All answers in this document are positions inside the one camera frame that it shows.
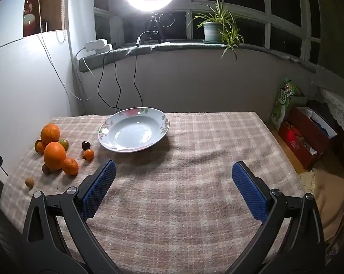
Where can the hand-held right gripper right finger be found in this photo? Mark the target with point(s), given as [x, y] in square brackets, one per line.
[250, 189]

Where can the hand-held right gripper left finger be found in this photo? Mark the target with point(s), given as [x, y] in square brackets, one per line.
[99, 188]

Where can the small orange persimmon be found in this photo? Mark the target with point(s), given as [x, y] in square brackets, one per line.
[88, 154]

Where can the mandarin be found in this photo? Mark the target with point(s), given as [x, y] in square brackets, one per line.
[70, 166]

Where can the large smooth orange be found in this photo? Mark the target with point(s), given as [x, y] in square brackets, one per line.
[55, 155]

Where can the brown longan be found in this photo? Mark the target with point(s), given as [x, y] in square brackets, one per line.
[29, 182]
[45, 169]

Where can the floral rimmed white plate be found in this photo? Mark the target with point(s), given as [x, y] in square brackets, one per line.
[132, 134]

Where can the large bumpy orange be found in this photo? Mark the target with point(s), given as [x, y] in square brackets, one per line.
[50, 133]

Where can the dark small fruit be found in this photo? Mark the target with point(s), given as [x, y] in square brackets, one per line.
[86, 145]

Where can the green grape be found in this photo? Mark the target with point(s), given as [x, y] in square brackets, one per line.
[64, 144]

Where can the small leafy orange fruit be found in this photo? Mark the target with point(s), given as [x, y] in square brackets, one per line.
[40, 147]

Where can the red cardboard box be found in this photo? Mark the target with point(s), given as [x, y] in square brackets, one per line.
[306, 139]

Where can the checked beige tablecloth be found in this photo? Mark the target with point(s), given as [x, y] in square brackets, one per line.
[174, 191]

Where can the beige cushion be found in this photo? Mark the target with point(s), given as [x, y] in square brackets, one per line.
[328, 202]

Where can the green printed bag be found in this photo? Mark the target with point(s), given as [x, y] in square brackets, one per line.
[283, 102]

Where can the white lace cloth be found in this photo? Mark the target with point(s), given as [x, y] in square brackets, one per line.
[338, 108]

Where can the white cabinet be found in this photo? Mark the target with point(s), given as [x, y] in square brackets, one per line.
[23, 91]

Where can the white power strip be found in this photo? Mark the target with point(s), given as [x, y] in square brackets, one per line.
[96, 45]

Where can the grey-green sill cloth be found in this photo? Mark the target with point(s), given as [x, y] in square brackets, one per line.
[189, 47]

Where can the potted spider plant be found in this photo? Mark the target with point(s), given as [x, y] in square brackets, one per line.
[213, 31]

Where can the black tripod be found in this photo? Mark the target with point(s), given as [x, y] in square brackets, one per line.
[154, 24]

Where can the red decorated jar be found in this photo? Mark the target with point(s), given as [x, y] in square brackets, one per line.
[29, 20]

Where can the white window frame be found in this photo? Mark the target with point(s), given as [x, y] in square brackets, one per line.
[267, 14]

